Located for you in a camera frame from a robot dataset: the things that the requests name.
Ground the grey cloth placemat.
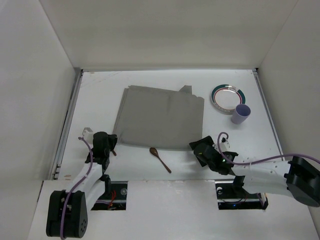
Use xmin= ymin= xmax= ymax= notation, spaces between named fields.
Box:
xmin=113 ymin=85 xmax=205 ymax=151

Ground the brown wooden spoon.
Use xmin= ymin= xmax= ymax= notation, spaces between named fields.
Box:
xmin=149 ymin=147 xmax=172 ymax=174

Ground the lilac plastic cup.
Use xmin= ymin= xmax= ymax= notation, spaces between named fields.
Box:
xmin=231 ymin=104 xmax=251 ymax=125

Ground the white plate green red rim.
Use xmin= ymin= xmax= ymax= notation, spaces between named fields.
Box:
xmin=210 ymin=84 xmax=247 ymax=115

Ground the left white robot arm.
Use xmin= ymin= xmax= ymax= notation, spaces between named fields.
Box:
xmin=45 ymin=131 xmax=118 ymax=240

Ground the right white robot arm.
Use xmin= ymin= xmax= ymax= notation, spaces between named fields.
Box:
xmin=189 ymin=135 xmax=320 ymax=208

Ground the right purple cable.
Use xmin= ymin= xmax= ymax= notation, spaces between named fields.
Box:
xmin=216 ymin=131 xmax=320 ymax=208

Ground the purple cable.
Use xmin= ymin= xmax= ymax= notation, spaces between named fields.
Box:
xmin=216 ymin=131 xmax=320 ymax=208
xmin=59 ymin=136 xmax=97 ymax=240

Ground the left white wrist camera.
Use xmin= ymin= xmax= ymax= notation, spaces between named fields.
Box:
xmin=82 ymin=127 xmax=94 ymax=138

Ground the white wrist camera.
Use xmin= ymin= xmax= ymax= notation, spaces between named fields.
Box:
xmin=221 ymin=137 xmax=231 ymax=149
xmin=82 ymin=127 xmax=94 ymax=138

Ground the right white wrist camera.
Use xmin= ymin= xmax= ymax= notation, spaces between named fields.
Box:
xmin=221 ymin=137 xmax=231 ymax=149

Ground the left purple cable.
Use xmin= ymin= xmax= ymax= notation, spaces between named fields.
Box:
xmin=59 ymin=136 xmax=97 ymax=240

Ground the left metal table rail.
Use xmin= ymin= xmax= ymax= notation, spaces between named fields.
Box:
xmin=47 ymin=67 xmax=84 ymax=180

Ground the metal table rail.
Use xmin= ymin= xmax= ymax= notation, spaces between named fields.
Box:
xmin=47 ymin=67 xmax=84 ymax=180
xmin=252 ymin=68 xmax=283 ymax=154

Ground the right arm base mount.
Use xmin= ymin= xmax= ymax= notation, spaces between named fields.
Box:
xmin=215 ymin=179 xmax=269 ymax=210

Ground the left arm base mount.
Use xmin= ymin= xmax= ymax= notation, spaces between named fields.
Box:
xmin=92 ymin=181 xmax=128 ymax=211

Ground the right metal table rail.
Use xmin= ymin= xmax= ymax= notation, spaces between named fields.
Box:
xmin=252 ymin=68 xmax=283 ymax=154

